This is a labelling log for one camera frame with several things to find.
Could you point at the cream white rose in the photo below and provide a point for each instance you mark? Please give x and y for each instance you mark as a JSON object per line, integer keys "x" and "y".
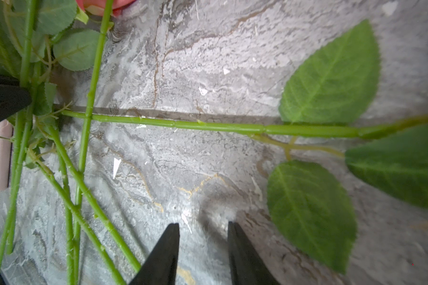
{"x": 323, "y": 98}

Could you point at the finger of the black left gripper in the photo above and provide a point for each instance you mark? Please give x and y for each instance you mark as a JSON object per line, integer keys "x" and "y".
{"x": 13, "y": 98}

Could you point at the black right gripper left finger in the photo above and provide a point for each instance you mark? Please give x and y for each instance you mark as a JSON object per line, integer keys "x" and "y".
{"x": 160, "y": 268}

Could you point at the orange rose on table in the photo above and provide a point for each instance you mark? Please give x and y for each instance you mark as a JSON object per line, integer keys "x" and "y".
{"x": 29, "y": 34}

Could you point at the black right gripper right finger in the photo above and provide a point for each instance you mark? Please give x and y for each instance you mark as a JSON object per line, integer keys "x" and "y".
{"x": 246, "y": 265}

